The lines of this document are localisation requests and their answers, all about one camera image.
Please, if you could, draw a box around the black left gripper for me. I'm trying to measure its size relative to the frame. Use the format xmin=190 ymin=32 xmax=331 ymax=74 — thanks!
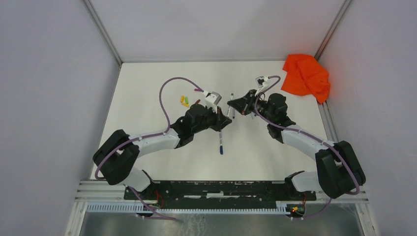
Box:
xmin=193 ymin=105 xmax=232 ymax=135

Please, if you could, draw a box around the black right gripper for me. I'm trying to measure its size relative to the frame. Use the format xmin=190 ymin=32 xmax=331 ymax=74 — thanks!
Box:
xmin=229 ymin=89 xmax=274 ymax=123

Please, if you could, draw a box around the blue capped marker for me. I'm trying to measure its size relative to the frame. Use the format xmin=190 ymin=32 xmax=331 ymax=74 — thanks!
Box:
xmin=219 ymin=131 xmax=224 ymax=155

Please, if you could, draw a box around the green capped marker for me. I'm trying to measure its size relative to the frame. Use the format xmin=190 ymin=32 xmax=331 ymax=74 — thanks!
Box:
xmin=227 ymin=93 xmax=235 ymax=119

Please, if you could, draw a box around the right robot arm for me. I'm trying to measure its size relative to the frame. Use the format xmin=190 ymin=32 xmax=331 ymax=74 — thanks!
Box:
xmin=227 ymin=89 xmax=366 ymax=201

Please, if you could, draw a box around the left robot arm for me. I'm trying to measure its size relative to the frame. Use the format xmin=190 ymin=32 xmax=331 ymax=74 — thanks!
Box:
xmin=92 ymin=105 xmax=232 ymax=201

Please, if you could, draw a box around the orange cloth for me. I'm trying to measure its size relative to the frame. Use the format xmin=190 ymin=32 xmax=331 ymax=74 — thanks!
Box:
xmin=281 ymin=54 xmax=330 ymax=104

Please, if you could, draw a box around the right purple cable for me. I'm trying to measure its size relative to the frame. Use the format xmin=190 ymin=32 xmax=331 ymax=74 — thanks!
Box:
xmin=254 ymin=75 xmax=361 ymax=220

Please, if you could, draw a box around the purple cable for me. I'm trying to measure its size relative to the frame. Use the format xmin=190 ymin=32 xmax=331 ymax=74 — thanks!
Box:
xmin=94 ymin=77 xmax=179 ymax=219
xmin=254 ymin=75 xmax=361 ymax=220

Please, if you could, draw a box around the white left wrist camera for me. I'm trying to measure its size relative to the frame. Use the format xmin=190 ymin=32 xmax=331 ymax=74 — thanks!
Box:
xmin=203 ymin=90 xmax=222 ymax=114

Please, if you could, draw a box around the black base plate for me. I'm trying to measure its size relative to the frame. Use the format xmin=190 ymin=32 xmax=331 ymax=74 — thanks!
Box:
xmin=138 ymin=180 xmax=313 ymax=209

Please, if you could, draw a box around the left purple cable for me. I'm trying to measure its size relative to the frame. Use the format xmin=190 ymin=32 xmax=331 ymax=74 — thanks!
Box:
xmin=94 ymin=77 xmax=179 ymax=219

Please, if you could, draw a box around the white slotted cable duct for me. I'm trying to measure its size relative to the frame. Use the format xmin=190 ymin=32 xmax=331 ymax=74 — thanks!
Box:
xmin=86 ymin=202 xmax=293 ymax=215

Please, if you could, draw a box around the aluminium frame rail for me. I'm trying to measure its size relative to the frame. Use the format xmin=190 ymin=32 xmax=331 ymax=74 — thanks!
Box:
xmin=75 ymin=181 xmax=369 ymax=204

